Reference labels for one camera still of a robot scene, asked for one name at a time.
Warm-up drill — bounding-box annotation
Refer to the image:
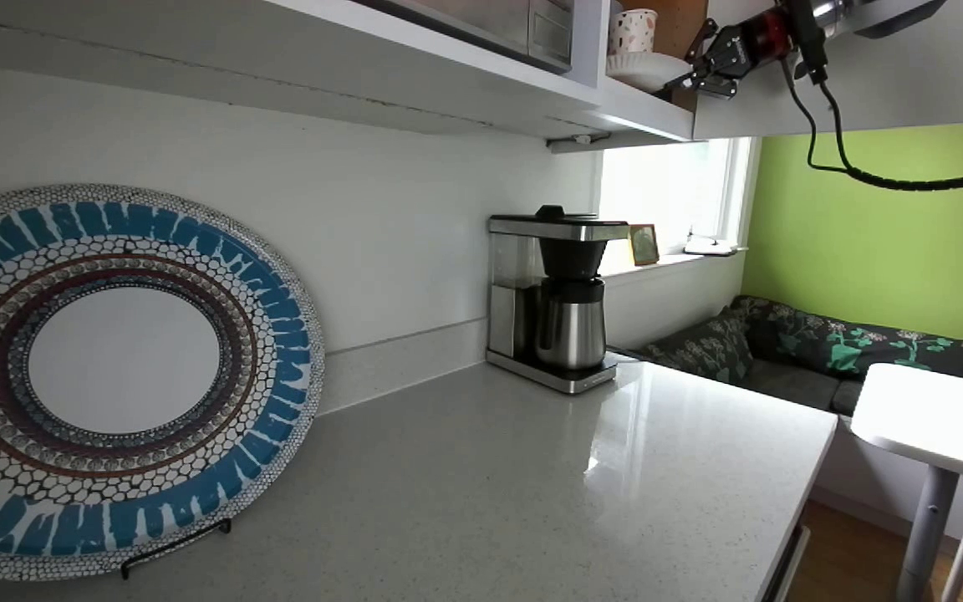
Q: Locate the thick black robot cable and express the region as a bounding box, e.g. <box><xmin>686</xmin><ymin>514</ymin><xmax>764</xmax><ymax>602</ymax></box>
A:
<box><xmin>775</xmin><ymin>27</ymin><xmax>963</xmax><ymax>195</ymax></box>

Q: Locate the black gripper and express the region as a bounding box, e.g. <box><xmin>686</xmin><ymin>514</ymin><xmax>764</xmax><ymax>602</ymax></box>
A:
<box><xmin>659</xmin><ymin>10</ymin><xmax>796</xmax><ymax>101</ymax></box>

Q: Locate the white framed window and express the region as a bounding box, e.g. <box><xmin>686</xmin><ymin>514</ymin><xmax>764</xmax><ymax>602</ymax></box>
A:
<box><xmin>595</xmin><ymin>136</ymin><xmax>756</xmax><ymax>279</ymax></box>

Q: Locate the white cabinet door with handle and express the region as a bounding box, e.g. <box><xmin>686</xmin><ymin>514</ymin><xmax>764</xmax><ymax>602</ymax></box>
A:
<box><xmin>689</xmin><ymin>0</ymin><xmax>963</xmax><ymax>143</ymax></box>

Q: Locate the black wire plate stand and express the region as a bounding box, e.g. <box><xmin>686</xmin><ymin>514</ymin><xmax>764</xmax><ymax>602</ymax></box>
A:
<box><xmin>117</xmin><ymin>512</ymin><xmax>238</xmax><ymax>582</ymax></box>

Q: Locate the white paper plate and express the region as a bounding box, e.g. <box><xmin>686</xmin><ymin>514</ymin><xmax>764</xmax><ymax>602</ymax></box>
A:
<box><xmin>605</xmin><ymin>48</ymin><xmax>697</xmax><ymax>96</ymax></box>

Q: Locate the white dining table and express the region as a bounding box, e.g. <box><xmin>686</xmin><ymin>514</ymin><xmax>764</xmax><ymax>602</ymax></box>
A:
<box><xmin>846</xmin><ymin>362</ymin><xmax>963</xmax><ymax>602</ymax></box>

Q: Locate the white wall cabinet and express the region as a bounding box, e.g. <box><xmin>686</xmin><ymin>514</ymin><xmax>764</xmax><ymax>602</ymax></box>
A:
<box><xmin>0</xmin><ymin>0</ymin><xmax>697</xmax><ymax>150</ymax></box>

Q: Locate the small dark picture frame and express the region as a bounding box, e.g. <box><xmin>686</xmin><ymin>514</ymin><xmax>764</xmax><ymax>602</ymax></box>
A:
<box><xmin>624</xmin><ymin>220</ymin><xmax>661</xmax><ymax>270</ymax></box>

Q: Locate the steel black coffee maker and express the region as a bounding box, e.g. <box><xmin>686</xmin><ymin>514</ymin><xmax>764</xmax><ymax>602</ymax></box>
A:
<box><xmin>485</xmin><ymin>205</ymin><xmax>633</xmax><ymax>398</ymax></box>

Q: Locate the under cabinet light bar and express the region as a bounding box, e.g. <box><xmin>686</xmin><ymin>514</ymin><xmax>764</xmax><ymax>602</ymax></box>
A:
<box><xmin>544</xmin><ymin>126</ymin><xmax>633</xmax><ymax>155</ymax></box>

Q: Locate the grey patterned cushion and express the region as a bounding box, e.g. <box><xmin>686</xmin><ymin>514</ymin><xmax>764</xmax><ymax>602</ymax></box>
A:
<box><xmin>670</xmin><ymin>314</ymin><xmax>758</xmax><ymax>389</ymax></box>

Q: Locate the blue patterned decorative plate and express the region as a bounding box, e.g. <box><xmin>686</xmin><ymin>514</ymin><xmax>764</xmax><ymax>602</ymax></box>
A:
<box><xmin>0</xmin><ymin>181</ymin><xmax>328</xmax><ymax>582</ymax></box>

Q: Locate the dark floral sofa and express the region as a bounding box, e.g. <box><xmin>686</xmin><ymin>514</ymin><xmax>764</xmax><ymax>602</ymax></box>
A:
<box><xmin>642</xmin><ymin>292</ymin><xmax>963</xmax><ymax>417</ymax></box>

